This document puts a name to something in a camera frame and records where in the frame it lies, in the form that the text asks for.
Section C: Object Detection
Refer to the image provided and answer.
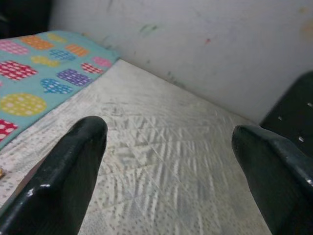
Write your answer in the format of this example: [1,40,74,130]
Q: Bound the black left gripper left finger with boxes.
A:
[0,116,109,235]

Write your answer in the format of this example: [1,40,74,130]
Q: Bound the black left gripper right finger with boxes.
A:
[231,125,313,235]

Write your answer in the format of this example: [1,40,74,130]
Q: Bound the dark tufted headboard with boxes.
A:
[259,70,313,158]

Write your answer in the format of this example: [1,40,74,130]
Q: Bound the white quilted mattress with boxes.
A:
[0,60,273,235]

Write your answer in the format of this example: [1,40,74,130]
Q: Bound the teal sheet with colourful shapes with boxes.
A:
[0,30,121,151]

